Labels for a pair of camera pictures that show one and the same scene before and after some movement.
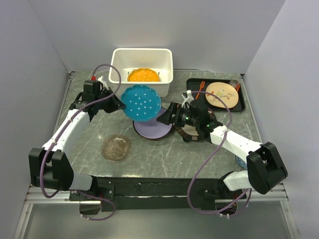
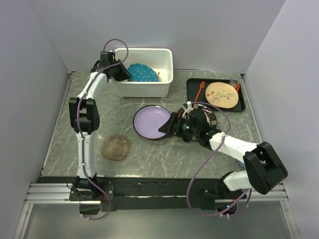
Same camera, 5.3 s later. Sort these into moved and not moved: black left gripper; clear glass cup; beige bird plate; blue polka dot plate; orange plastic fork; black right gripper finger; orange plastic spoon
Moved: black right gripper finger; black left gripper; blue polka dot plate
Not moved: clear glass cup; beige bird plate; orange plastic spoon; orange plastic fork
